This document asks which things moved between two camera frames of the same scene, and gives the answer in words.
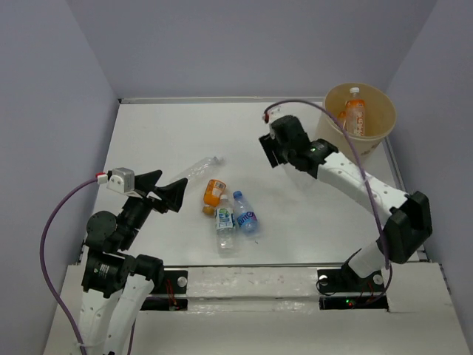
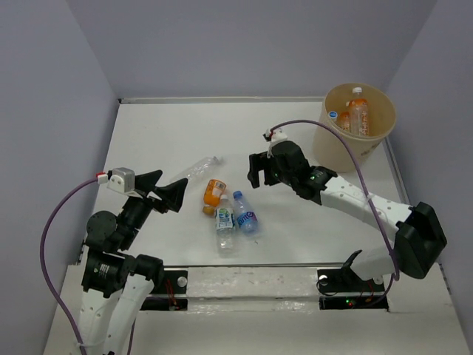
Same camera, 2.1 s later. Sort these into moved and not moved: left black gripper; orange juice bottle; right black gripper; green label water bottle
Moved: right black gripper
Not moved: orange juice bottle; green label water bottle; left black gripper
